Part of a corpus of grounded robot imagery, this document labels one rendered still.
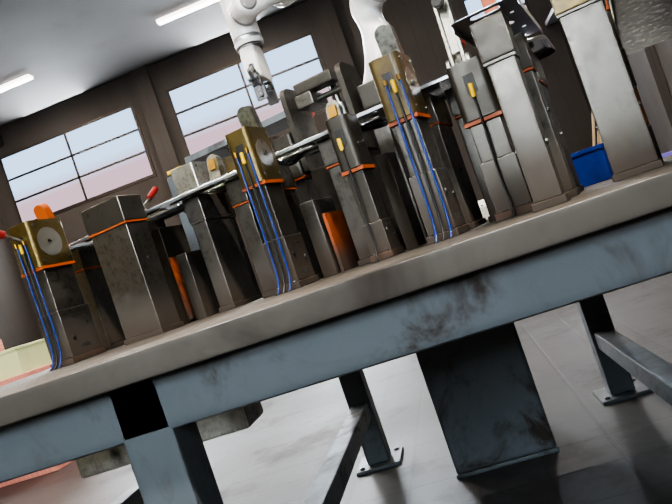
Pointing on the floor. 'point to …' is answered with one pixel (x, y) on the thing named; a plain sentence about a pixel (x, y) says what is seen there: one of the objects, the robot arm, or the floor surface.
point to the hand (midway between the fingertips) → (267, 98)
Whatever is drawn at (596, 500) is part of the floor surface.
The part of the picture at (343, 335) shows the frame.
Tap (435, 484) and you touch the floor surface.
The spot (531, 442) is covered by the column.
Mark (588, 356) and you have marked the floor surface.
